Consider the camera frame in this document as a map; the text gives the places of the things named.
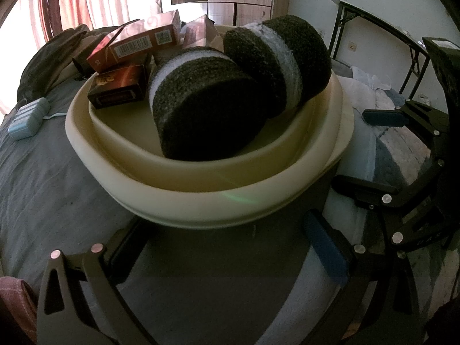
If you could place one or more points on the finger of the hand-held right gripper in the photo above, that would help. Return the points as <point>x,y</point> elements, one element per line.
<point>384,118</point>
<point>359,190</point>

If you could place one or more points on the pale pink shiny box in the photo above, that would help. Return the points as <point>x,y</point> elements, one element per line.
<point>201,32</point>

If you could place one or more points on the black folding table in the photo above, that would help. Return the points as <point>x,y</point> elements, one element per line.
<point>381,21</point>

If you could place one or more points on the dark grey garment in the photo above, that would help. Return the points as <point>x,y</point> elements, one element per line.
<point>46,61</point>

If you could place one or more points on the pale blue power strip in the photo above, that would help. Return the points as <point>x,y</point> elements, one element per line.
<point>27,118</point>

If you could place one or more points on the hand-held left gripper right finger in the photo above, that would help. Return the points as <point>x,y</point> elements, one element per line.
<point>325,248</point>

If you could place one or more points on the black white round plush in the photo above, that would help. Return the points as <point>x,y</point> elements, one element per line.
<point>208,115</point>
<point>305,61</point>

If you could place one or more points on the cream plastic basin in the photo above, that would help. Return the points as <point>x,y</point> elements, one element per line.
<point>215,201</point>

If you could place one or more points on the pink plaid clothing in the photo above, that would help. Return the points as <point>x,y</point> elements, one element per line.
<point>14,302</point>

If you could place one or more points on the dark brown box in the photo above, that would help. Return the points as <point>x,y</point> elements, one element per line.
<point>118,82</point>

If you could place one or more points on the red silver box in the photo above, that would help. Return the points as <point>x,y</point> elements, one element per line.
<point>140,43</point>

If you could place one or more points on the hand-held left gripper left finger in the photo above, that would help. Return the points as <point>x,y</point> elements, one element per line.
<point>125,255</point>

